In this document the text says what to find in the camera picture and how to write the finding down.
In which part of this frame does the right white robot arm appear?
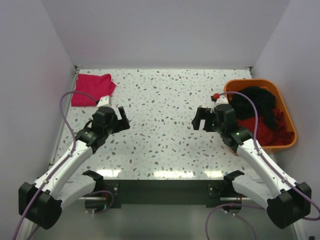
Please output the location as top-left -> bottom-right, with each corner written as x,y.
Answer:
191,104 -> 312,229

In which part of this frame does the dark red t shirt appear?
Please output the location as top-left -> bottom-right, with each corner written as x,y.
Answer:
237,107 -> 293,145

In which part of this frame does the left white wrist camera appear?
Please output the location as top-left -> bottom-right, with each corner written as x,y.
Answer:
96,95 -> 112,108

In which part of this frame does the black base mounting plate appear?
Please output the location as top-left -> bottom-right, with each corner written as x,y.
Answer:
74,179 -> 251,210

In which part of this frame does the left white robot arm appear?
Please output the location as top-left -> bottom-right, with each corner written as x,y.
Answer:
18,106 -> 130,230

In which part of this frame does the black t shirt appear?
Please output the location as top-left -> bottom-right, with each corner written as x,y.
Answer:
229,86 -> 278,130

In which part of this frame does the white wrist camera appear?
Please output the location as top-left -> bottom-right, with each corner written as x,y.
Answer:
96,95 -> 112,108
210,93 -> 228,113

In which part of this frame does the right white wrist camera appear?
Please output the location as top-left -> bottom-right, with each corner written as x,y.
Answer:
210,93 -> 228,113

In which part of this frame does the folded pink t shirt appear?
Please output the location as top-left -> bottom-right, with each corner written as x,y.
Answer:
71,74 -> 116,107

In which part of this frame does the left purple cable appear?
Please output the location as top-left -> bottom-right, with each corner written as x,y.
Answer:
12,91 -> 100,240

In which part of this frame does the orange plastic basket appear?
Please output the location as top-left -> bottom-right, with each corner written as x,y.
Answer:
224,79 -> 298,154

